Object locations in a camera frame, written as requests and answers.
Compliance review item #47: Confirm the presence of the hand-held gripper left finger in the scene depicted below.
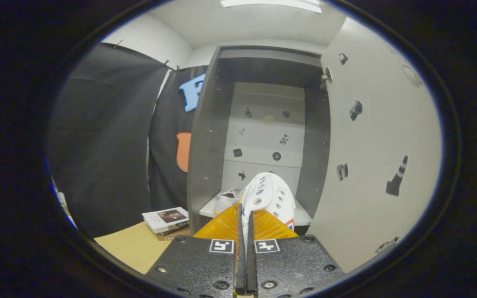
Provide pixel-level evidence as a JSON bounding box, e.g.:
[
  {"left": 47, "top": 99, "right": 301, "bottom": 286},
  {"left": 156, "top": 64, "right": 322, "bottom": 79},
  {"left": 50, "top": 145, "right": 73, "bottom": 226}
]
[{"left": 145, "top": 203, "right": 245, "bottom": 298}]

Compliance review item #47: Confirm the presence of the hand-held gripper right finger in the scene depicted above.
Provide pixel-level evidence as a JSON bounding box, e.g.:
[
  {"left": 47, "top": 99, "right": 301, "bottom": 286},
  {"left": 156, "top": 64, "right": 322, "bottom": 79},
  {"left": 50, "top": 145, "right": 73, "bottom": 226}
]
[{"left": 248, "top": 210, "right": 345, "bottom": 298}]

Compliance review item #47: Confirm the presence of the white sneaker shoe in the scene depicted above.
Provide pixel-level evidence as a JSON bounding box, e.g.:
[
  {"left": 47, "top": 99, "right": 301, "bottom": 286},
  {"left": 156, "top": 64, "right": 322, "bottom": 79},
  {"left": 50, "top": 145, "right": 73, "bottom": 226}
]
[
  {"left": 214, "top": 187, "right": 245, "bottom": 215},
  {"left": 241, "top": 172, "right": 296, "bottom": 249}
]

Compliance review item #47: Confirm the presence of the grey shoe cabinet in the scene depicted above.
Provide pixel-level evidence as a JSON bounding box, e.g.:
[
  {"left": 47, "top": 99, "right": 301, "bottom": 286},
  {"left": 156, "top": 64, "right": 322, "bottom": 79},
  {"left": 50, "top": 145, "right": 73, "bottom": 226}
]
[{"left": 187, "top": 46, "right": 332, "bottom": 234}]

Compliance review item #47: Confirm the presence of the stack of books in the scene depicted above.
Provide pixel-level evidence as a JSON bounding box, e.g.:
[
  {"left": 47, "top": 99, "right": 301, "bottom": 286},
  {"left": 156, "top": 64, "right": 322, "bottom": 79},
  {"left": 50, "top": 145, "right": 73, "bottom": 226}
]
[{"left": 142, "top": 207, "right": 190, "bottom": 240}]

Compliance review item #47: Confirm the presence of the black backdrop cloth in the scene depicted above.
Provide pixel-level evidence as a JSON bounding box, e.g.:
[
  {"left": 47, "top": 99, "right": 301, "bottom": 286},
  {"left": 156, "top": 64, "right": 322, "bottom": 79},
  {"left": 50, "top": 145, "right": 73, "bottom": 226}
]
[{"left": 47, "top": 41, "right": 208, "bottom": 238}]

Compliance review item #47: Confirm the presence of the large ceiling light panel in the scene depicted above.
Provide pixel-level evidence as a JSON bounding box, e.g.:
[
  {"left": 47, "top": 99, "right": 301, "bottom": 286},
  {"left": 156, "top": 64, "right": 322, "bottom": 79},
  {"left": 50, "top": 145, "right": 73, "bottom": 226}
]
[{"left": 221, "top": 0, "right": 323, "bottom": 14}]

